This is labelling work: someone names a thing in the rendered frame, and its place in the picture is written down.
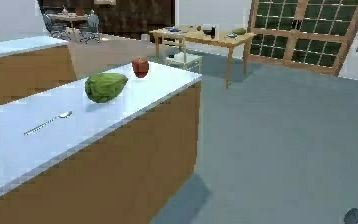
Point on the brown kitchen island white top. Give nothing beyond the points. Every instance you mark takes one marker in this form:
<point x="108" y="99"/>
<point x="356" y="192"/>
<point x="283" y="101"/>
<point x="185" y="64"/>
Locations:
<point x="97" y="160"/>

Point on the pale chair white cushion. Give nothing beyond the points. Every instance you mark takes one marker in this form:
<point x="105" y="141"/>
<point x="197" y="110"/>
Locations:
<point x="184" y="60"/>

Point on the red apple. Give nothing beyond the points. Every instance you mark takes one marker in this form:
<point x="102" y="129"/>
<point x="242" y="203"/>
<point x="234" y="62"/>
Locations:
<point x="140" y="66"/>

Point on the green lettuce head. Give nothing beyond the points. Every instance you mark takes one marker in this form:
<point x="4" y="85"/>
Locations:
<point x="104" y="86"/>

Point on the light wooden table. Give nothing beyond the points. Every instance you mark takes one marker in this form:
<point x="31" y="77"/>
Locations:
<point x="220" y="40"/>

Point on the blue plate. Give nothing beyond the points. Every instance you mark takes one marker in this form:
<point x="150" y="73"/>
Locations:
<point x="172" y="29"/>

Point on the small red fruit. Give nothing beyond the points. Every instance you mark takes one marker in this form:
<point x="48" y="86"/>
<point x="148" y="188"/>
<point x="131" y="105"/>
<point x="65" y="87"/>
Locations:
<point x="199" y="28"/>

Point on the small blue bowl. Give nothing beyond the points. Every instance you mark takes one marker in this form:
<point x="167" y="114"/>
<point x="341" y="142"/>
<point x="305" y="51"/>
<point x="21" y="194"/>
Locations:
<point x="232" y="35"/>

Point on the green round food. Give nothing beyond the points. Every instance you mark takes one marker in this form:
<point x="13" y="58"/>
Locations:
<point x="239" y="31"/>

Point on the grey patterned chair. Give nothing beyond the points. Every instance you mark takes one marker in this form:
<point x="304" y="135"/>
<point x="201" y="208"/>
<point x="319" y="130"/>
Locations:
<point x="55" y="28"/>
<point x="90" y="30"/>

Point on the silver spoon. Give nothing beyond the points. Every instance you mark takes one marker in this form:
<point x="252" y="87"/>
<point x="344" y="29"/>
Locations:
<point x="50" y="121"/>

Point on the round dining table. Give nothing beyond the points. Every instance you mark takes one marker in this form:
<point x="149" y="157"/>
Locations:
<point x="68" y="18"/>

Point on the brown counter white top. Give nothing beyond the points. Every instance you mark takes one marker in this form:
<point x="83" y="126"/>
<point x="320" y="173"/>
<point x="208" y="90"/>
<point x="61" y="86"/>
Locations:
<point x="23" y="71"/>

